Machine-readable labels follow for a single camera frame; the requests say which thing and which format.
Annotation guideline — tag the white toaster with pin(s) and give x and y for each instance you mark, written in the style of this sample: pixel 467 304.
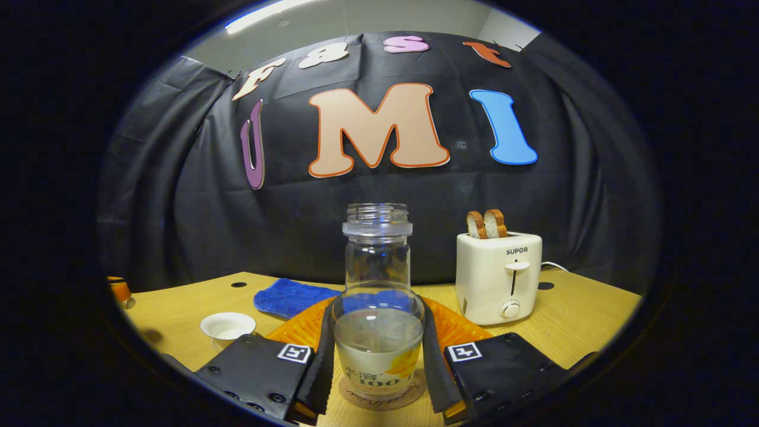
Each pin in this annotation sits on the white toaster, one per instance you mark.
pixel 495 279

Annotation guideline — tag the cream ceramic teacup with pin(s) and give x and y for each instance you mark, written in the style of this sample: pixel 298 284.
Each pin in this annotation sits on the cream ceramic teacup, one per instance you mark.
pixel 227 326

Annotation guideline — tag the black backdrop cloth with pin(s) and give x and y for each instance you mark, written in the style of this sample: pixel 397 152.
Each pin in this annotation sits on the black backdrop cloth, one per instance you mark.
pixel 178 207

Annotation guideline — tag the clear water bottle yellow label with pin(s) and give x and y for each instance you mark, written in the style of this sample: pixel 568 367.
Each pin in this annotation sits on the clear water bottle yellow label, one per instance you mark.
pixel 378 338

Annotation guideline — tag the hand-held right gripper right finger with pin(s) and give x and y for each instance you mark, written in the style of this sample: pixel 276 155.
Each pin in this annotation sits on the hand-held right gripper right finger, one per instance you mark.
pixel 436 379

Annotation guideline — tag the round cork coaster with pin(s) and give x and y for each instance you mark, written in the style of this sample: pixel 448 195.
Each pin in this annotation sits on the round cork coaster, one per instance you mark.
pixel 379 401

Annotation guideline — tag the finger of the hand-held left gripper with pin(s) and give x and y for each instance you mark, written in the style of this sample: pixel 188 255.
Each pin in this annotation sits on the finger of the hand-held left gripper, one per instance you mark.
pixel 121 292

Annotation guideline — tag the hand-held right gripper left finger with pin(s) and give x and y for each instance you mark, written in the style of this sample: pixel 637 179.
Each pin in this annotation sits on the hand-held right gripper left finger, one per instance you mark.
pixel 323 379

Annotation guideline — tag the blue folded towel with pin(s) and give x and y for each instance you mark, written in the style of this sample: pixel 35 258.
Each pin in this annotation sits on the blue folded towel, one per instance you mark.
pixel 287 296

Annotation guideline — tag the toast bread slice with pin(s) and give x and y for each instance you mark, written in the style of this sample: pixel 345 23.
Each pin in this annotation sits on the toast bread slice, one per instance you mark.
pixel 497 223
pixel 475 225

